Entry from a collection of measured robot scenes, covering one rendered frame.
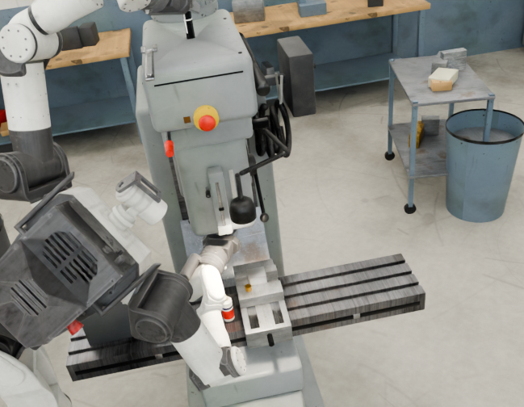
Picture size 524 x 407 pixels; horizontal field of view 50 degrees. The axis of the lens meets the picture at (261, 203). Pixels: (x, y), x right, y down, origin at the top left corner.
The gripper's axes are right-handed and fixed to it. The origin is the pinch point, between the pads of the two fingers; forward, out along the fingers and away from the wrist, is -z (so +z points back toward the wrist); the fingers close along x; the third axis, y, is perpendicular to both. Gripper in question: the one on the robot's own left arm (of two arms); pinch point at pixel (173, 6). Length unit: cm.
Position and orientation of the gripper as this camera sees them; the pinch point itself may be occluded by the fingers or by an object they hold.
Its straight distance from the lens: 144.2
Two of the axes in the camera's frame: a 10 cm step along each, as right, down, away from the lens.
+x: 9.6, 0.5, -2.6
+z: -2.6, 0.7, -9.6
